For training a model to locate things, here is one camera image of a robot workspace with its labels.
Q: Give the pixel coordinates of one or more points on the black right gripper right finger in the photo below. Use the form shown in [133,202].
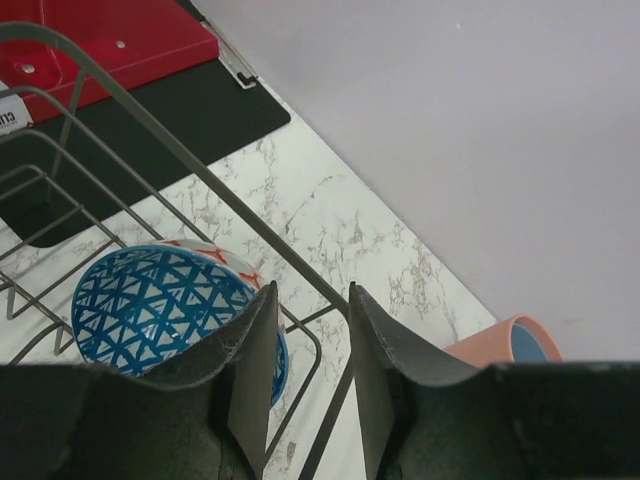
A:
[425,414]

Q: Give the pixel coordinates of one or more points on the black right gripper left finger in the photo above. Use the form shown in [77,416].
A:
[203,414]

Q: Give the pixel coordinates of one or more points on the pink plastic cup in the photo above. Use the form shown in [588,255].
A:
[493,344]

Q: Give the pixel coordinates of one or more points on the blue patterned ceramic bowl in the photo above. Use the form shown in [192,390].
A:
[136,307]

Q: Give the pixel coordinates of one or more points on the light blue plastic cup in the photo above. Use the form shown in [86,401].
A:
[524,345]

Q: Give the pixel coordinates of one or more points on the black clipboard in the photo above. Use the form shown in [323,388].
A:
[56,180]

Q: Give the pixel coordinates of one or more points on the red transparent plastic folder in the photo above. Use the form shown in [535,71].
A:
[136,42]

